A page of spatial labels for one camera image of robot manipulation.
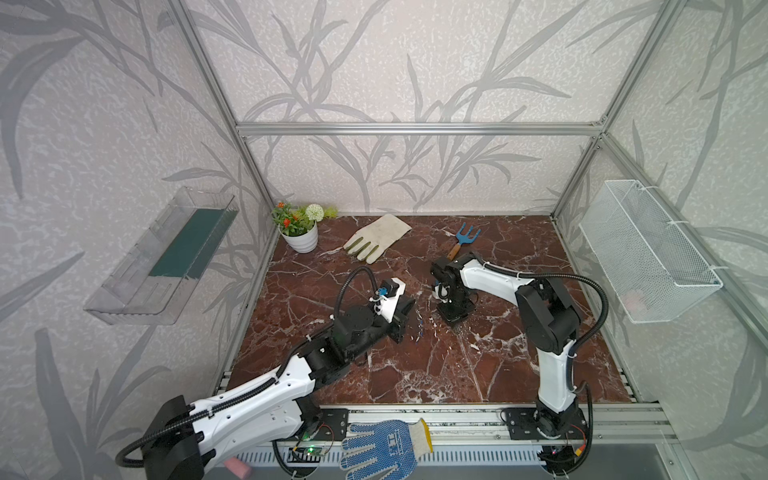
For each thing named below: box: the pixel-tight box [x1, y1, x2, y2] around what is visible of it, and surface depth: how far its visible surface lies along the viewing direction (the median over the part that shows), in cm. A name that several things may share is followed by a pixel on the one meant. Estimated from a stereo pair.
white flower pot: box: [278, 221, 319, 254], surface depth 106 cm
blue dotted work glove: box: [340, 418, 434, 480], surface depth 72 cm
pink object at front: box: [224, 456, 252, 480], surface depth 68 cm
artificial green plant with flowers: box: [271, 202, 338, 236], surface depth 104 cm
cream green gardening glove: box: [343, 214, 413, 264], surface depth 114 cm
